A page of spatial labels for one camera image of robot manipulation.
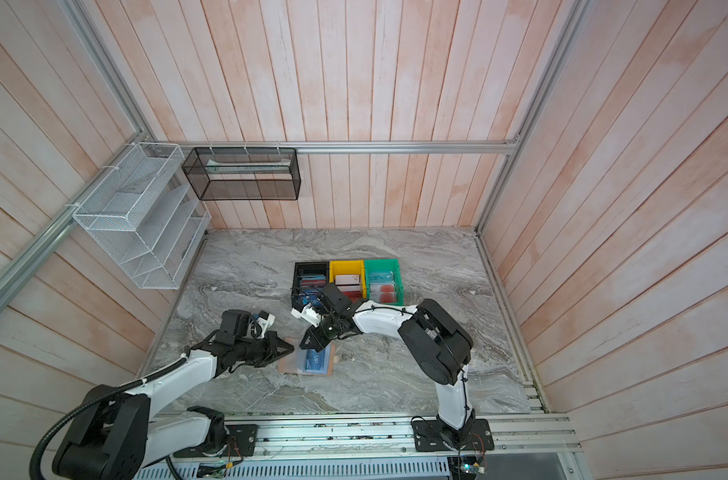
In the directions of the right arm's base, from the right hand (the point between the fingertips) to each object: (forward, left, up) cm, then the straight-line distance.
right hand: (303, 345), depth 85 cm
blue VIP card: (-3, -4, -4) cm, 6 cm away
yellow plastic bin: (+28, -12, +1) cm, 31 cm away
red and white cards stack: (+23, -12, -2) cm, 26 cm away
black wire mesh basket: (+55, +26, +21) cm, 64 cm away
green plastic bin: (+29, -24, +1) cm, 38 cm away
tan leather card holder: (-4, +2, -2) cm, 5 cm away
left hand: (-3, +2, 0) cm, 4 cm away
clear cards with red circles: (+23, -24, -4) cm, 33 cm away
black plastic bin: (+31, +4, -3) cm, 31 cm away
